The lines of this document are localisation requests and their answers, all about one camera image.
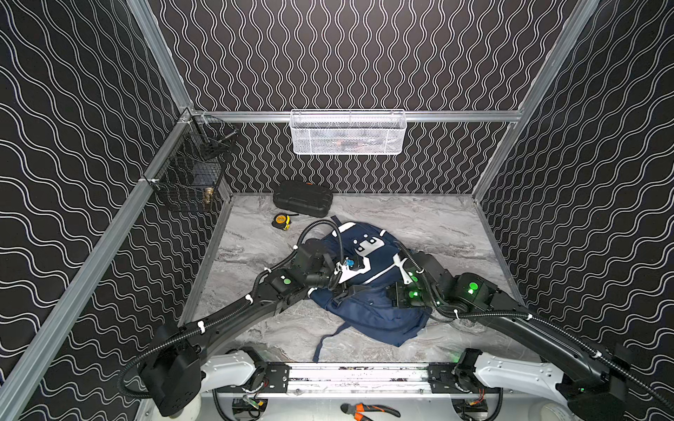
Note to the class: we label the black wire basket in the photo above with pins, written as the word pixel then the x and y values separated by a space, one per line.
pixel 191 177

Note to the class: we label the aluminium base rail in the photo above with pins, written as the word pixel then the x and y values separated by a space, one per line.
pixel 237 376

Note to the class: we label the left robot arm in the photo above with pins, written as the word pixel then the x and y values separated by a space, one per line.
pixel 170 371

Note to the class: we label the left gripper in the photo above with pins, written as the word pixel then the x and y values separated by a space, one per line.
pixel 331 274

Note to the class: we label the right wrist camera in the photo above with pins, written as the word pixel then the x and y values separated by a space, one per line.
pixel 401 263

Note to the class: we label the orange handled pliers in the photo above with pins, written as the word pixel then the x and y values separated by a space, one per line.
pixel 360 410

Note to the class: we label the black zippered case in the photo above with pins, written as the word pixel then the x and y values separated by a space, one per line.
pixel 303 198

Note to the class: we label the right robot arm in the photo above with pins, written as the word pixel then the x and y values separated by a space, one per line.
pixel 593 384

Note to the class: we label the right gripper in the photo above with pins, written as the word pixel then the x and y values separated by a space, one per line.
pixel 396 296

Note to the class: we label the navy blue backpack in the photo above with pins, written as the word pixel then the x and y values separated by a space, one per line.
pixel 361 302

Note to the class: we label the yellow black tape measure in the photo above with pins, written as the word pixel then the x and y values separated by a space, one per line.
pixel 282 221

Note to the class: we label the white roll right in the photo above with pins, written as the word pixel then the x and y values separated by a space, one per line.
pixel 551 412

